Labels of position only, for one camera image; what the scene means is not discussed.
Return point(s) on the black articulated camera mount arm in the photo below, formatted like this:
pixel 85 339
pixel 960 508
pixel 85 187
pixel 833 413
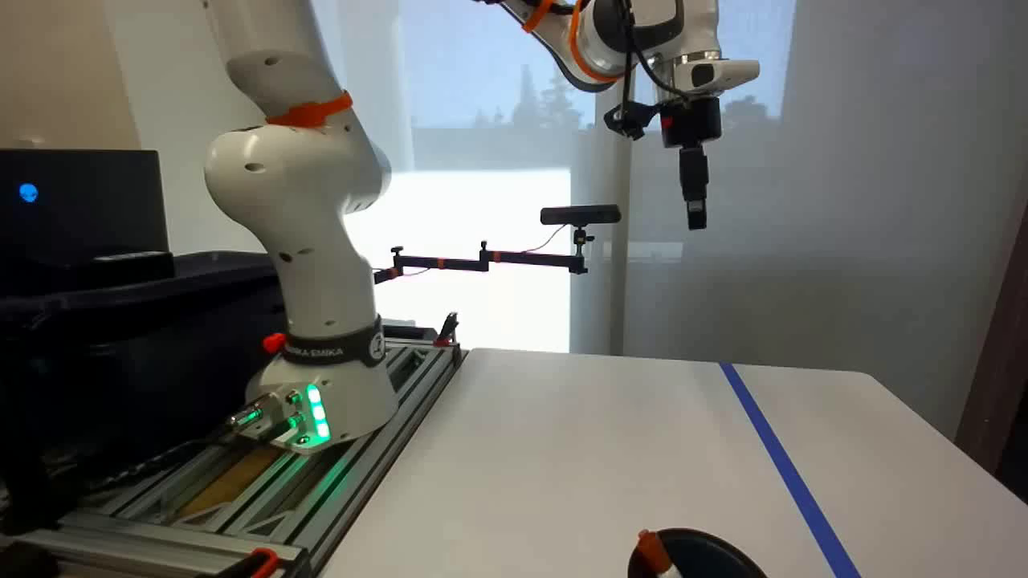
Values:
pixel 483 262

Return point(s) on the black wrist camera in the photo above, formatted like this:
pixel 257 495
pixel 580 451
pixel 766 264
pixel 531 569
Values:
pixel 630 118

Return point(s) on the orange bracket on frame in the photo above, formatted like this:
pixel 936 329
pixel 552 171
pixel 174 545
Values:
pixel 266 564

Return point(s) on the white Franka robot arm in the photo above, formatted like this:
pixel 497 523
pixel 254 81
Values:
pixel 310 227

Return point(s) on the black cabinet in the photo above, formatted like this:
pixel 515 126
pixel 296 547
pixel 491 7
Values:
pixel 138 353

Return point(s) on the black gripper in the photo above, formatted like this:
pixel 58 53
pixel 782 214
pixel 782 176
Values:
pixel 693 119

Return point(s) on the blue tape line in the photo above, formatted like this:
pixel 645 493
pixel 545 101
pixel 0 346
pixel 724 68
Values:
pixel 789 466

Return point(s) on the red round button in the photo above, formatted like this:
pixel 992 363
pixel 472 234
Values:
pixel 273 340

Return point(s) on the black bar camera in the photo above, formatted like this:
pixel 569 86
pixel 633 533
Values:
pixel 580 214

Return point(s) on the white vertical pole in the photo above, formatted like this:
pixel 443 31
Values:
pixel 615 267

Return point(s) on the aluminium rail base frame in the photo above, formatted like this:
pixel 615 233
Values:
pixel 269 493

